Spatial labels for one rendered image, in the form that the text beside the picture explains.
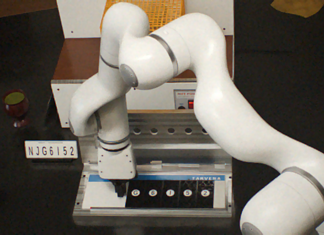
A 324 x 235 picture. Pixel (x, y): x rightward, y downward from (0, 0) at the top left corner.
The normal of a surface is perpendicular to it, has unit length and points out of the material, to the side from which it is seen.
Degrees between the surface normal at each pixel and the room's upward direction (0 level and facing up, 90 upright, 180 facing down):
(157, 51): 36
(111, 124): 81
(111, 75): 101
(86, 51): 0
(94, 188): 0
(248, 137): 51
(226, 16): 90
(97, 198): 0
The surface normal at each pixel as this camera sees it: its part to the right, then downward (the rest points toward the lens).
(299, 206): 0.32, -0.33
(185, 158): -0.10, 0.53
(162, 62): 0.51, 0.11
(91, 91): -0.52, -0.22
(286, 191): -0.05, -0.70
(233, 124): -0.15, -0.05
